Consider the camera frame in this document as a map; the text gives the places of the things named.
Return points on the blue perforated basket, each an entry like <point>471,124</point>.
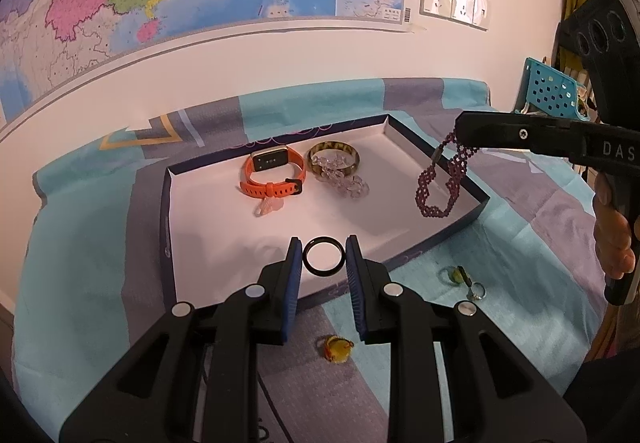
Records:
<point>547,88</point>

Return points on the orange smartwatch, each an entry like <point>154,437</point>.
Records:
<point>270,159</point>

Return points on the teal grey patterned cloth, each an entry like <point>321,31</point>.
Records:
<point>100,248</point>

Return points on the person's dark clothing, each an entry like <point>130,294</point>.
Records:
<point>605,398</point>

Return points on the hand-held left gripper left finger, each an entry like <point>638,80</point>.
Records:
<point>292,273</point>

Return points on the dark blue shallow box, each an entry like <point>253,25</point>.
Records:
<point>225,233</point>

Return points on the tortoiseshell bangle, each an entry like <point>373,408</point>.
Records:
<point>352,158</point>

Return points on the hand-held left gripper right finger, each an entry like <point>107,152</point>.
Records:
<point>354,283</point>

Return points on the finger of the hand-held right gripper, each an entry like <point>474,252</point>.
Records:
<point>500,133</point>

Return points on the narrow white wall socket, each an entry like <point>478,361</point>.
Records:
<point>481,12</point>

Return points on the person's right hand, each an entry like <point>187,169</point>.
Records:
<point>612,243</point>

